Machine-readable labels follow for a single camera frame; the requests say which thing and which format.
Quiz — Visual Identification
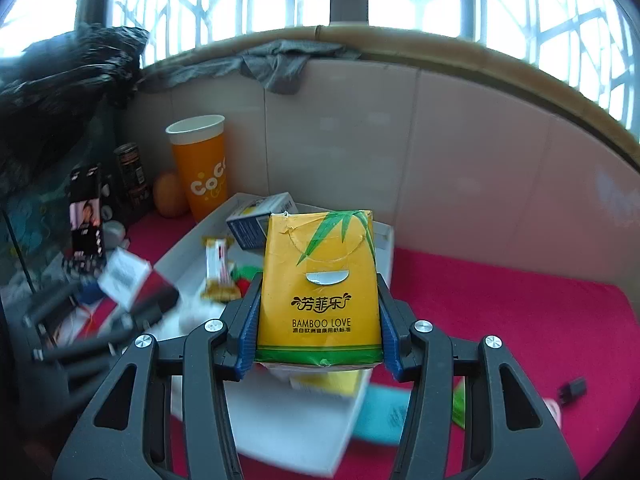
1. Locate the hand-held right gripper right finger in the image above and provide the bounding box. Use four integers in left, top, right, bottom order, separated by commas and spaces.
376, 272, 581, 480

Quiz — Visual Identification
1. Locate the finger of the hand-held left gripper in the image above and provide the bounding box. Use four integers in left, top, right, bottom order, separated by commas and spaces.
21, 280, 103, 331
31, 300, 168, 376

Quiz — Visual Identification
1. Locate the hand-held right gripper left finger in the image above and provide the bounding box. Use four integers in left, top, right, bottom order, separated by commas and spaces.
52, 272, 265, 480

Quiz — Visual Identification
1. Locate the yellow red snack packet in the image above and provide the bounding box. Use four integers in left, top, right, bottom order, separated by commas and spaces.
201, 236, 242, 302

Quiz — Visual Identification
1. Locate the yellow tissue pack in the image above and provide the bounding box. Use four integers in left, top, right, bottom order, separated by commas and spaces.
254, 208, 385, 373

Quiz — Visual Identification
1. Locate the dark blue white box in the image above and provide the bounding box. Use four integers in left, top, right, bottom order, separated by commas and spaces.
226, 192, 299, 252

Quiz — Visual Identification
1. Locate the white tray box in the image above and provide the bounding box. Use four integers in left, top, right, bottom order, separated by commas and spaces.
100, 192, 397, 477

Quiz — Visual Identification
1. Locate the red green packet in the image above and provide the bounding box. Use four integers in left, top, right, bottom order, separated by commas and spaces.
231, 264, 257, 297

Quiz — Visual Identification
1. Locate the teal box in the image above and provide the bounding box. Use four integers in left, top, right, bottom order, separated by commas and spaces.
352, 382, 415, 446

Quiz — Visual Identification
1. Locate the glass tank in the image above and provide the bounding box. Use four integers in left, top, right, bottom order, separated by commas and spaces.
0, 115, 118, 306

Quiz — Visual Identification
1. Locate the red blanket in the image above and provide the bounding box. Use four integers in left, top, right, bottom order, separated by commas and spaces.
75, 210, 636, 480

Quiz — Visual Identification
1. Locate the phone on stand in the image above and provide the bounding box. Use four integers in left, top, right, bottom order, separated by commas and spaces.
69, 162, 108, 273

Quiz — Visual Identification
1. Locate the small white jar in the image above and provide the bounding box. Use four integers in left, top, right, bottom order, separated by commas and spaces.
102, 220, 127, 247

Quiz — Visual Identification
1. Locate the dark drink can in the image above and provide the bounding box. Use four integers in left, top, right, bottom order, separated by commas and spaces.
114, 142, 152, 212

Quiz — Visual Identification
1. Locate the orange fruit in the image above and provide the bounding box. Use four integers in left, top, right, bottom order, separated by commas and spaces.
152, 171, 188, 219

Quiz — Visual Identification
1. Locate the orange paper cup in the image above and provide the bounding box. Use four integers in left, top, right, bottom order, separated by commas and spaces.
165, 114, 228, 224

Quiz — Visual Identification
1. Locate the pink plush toy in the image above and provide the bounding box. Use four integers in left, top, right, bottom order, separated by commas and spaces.
542, 397, 564, 430

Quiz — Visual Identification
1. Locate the black charger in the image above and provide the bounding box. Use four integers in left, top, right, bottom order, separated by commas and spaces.
558, 377, 589, 404

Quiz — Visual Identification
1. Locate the black plastic bag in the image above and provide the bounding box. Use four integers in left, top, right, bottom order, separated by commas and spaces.
0, 24, 151, 201

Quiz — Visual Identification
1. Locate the grey cloth on ledge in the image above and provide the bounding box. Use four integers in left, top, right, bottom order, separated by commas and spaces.
239, 40, 362, 96

